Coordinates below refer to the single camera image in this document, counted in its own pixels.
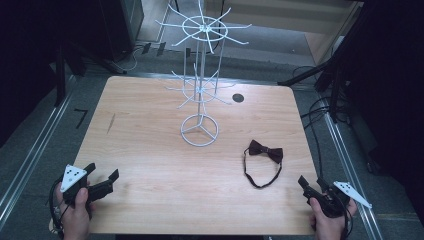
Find black tripod stand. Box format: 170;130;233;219
277;19;368;124
54;33;128;108

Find black cable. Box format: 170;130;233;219
333;191;354;240
48;178;72;238

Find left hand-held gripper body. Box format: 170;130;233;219
59;164;114;209

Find black floor cables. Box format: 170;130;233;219
292;65;354;179

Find person's right hand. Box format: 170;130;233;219
308;196;358;240

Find white cable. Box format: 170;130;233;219
122;44;145;73

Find white wire display rack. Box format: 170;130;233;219
154;0;253;148

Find dark cabinet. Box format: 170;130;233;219
99;0;145;63

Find dark red bow tie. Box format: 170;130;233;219
242;139;284;190

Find person's left hand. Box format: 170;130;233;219
55;181;96;240

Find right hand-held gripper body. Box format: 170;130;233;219
302;180;373;219

